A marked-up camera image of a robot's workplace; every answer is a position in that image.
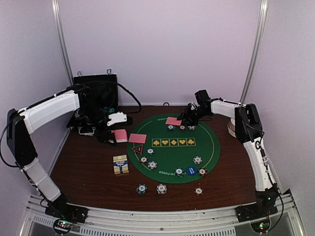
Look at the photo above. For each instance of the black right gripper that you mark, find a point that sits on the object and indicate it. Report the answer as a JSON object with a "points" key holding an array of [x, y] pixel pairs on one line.
{"points": [[186, 114]]}

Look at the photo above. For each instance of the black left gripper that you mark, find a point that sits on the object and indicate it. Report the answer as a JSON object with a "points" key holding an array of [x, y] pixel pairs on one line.
{"points": [[103, 134]]}

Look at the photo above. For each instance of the pink playing card deck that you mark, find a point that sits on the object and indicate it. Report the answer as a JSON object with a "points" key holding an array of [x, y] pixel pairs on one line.
{"points": [[120, 135]]}

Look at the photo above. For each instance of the dealt card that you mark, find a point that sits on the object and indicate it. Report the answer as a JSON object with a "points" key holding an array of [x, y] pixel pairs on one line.
{"points": [[137, 138], [173, 121]]}

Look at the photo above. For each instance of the red triangular dealer marker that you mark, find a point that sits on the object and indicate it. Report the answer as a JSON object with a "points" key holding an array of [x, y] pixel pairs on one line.
{"points": [[138, 149]]}

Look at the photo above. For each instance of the blue round button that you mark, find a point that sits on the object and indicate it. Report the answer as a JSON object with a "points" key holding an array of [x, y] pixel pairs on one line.
{"points": [[191, 170]]}

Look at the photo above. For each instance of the dark blue chip stack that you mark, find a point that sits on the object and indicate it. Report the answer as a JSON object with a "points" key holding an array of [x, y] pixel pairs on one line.
{"points": [[141, 189]]}

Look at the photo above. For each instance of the blue white chip stack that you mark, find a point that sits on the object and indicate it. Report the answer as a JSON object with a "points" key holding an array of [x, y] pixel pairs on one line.
{"points": [[161, 188]]}

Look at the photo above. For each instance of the brown chip stack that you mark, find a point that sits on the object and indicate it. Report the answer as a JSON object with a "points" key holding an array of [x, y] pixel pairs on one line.
{"points": [[198, 191]]}

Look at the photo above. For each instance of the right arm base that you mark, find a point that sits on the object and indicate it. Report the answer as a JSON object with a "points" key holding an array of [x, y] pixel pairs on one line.
{"points": [[258, 217]]}

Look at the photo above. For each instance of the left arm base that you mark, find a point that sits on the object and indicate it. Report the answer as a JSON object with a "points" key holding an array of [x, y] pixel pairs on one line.
{"points": [[64, 222]]}

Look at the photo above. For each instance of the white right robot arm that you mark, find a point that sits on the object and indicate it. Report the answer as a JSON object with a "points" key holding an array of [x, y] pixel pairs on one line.
{"points": [[248, 131]]}

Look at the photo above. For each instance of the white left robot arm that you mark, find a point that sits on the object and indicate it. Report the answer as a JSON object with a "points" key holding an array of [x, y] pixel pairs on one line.
{"points": [[22, 123]]}

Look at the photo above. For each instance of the black poker case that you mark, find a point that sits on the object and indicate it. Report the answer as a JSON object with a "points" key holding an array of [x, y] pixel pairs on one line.
{"points": [[96, 83]]}

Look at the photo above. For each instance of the round green poker mat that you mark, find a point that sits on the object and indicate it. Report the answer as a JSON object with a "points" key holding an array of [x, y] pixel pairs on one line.
{"points": [[174, 149]]}

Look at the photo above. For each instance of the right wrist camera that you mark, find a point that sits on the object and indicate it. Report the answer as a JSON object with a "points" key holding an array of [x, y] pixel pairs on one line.
{"points": [[202, 97]]}

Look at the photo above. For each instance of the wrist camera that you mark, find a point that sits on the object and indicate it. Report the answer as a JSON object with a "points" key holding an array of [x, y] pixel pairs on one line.
{"points": [[202, 97], [118, 117]]}

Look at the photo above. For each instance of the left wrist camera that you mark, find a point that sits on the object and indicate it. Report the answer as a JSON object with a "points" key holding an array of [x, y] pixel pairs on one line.
{"points": [[118, 117]]}

